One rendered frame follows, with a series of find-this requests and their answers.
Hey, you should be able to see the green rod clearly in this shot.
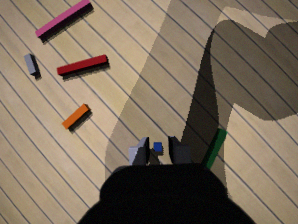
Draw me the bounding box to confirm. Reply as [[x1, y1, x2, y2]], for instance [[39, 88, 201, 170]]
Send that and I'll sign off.
[[201, 128, 228, 169]]

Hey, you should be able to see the pink rod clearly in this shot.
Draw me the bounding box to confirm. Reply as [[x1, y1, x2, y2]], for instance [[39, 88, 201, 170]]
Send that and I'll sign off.
[[35, 0, 93, 40]]

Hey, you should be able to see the orange rod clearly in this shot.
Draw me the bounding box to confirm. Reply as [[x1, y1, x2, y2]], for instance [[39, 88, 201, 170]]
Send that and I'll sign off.
[[62, 104, 91, 129]]

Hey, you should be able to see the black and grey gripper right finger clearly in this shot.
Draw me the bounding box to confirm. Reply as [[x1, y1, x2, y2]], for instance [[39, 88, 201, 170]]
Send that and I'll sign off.
[[168, 136, 191, 164]]

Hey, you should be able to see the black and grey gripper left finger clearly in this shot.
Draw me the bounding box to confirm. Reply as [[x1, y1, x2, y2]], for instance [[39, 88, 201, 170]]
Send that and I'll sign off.
[[129, 137, 150, 165]]

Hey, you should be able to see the red rod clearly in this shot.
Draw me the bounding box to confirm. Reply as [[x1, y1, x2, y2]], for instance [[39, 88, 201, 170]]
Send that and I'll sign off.
[[57, 55, 109, 77]]

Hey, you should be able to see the small blue cube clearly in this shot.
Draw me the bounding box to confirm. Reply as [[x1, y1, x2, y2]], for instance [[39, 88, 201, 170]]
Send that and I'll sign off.
[[154, 142, 162, 151]]

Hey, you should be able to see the grey rectangular bar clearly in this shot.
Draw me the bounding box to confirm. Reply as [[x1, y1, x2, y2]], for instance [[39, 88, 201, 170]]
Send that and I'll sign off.
[[24, 53, 40, 76]]

